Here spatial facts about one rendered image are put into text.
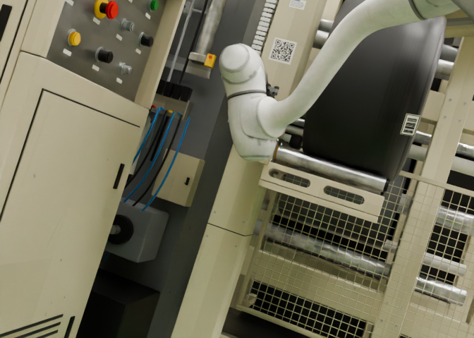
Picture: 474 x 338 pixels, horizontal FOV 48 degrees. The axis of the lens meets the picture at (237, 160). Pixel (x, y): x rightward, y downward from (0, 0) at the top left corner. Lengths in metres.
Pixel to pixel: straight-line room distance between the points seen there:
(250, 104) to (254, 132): 0.07
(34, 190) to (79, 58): 0.33
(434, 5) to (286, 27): 0.76
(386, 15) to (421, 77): 0.40
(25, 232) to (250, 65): 0.64
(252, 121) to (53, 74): 0.46
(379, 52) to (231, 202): 0.64
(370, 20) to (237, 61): 0.33
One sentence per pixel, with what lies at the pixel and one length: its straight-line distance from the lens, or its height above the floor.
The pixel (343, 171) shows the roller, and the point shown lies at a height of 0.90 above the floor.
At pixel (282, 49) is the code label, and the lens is 1.76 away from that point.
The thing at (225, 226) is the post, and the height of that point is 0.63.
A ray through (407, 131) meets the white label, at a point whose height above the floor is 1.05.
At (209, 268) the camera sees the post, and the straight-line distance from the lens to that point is 1.74.
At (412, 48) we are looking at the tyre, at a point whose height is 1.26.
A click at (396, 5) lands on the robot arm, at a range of 1.14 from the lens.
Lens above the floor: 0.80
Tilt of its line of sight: 1 degrees up
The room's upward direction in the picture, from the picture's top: 18 degrees clockwise
